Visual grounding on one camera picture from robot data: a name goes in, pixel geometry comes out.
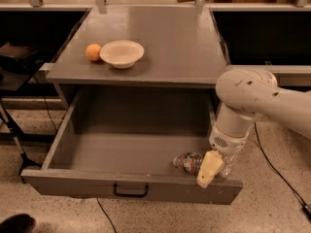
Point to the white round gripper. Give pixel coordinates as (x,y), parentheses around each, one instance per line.
(227,144)

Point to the clear plastic water bottle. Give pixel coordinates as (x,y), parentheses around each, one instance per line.
(190,162)

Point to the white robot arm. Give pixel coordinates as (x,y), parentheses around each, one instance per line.
(245,96)

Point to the grey open bottom drawer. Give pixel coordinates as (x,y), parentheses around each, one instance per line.
(130,139)

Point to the grey cabinet with counter top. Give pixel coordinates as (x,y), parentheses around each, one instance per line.
(181,49)

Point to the white paper bowl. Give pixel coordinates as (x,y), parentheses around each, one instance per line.
(121,54)

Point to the orange fruit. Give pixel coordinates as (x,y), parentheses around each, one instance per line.
(92,52)

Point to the black tripod stand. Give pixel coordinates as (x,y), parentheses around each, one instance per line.
(26,161)

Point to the black shoe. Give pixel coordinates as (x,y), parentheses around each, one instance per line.
(22,223)

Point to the dark bag on left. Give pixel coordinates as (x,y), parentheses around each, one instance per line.
(19,59)

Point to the black drawer handle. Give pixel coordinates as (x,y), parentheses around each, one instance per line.
(130,191)

